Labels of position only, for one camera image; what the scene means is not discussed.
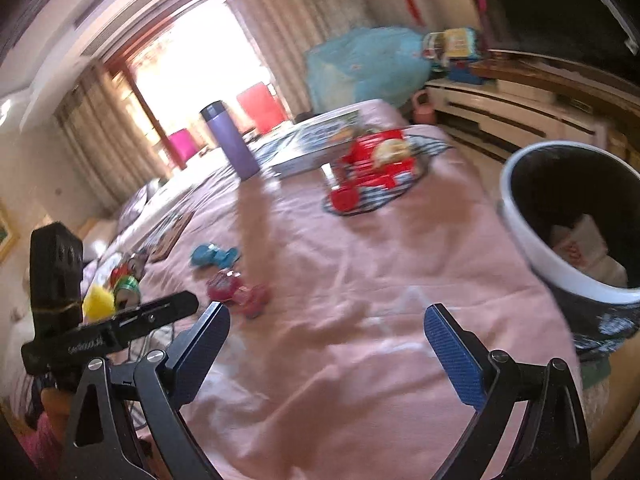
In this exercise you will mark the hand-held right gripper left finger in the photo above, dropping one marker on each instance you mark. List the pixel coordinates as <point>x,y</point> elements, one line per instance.
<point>200,340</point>

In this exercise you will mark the red can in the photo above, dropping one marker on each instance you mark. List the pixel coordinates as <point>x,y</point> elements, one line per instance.
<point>119,272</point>

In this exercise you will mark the red chair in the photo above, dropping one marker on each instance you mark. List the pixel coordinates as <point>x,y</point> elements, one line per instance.
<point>262,107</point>

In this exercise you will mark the person's left forearm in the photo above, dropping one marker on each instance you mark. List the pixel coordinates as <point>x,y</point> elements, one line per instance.
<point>45,435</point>

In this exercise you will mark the pink rod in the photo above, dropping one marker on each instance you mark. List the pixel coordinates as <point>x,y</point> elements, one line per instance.
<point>477,0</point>

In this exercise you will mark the small red plastic cup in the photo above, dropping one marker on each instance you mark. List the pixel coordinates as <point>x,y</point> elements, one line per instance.
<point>345,199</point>

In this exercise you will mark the blue dust cover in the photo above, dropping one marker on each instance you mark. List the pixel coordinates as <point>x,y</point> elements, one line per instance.
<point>365,65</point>

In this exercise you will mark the pink watering can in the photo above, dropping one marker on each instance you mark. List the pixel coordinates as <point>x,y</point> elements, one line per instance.
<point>425,110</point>

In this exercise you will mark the picture book box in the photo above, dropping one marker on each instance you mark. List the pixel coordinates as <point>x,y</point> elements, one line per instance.
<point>315,145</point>

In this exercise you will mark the checked pillow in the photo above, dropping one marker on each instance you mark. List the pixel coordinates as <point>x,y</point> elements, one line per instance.
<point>145,195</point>

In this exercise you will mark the yellow green activity toy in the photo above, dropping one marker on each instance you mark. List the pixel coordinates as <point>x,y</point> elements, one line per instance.
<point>460,42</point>

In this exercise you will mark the ceiling air vent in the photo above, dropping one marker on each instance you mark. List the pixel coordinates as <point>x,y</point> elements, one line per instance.
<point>100,10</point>

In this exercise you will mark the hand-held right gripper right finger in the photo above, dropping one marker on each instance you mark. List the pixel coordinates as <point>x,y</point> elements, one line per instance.
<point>452,355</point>

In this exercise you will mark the white bin with black bag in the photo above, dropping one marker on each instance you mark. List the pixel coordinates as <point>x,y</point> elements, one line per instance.
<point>550,270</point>

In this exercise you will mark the green can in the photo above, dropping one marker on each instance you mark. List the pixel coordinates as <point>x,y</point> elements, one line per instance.
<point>125,291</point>

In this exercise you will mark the red snack bag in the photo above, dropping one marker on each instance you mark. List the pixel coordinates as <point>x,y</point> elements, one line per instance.
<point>380,160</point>

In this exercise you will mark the black television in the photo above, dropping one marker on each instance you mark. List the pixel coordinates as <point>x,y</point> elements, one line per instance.
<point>550,0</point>

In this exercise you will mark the wooden balcony door frame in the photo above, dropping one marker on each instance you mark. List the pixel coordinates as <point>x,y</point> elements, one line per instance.
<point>150,95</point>

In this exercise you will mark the blue plastic wrapper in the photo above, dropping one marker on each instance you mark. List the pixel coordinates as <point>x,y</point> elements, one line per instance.
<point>215,256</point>

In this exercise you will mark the dark checked cloth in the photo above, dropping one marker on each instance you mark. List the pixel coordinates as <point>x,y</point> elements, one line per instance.
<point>425,160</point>

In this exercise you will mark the beige patterned curtain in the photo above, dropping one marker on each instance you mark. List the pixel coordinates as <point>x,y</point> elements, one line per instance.
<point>110,140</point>
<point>310,20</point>

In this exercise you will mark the pink chair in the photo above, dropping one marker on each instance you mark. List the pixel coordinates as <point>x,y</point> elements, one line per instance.
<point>181,147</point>

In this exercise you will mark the wooden board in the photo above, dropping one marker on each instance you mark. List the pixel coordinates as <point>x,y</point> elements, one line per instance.
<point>170,245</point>

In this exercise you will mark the purple thermos bottle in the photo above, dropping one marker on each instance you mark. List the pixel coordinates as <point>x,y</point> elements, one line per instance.
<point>232,145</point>

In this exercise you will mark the white television cabinet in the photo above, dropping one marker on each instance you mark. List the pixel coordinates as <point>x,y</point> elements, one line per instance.
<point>500,105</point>

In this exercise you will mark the yellow ribbed plastic piece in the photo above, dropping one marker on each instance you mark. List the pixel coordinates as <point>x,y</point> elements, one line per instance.
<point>97,302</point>

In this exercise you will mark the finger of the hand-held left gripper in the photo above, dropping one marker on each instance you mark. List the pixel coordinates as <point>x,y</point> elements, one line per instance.
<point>165,309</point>

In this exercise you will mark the blue toy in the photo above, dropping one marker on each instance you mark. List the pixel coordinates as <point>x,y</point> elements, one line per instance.
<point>465,74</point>

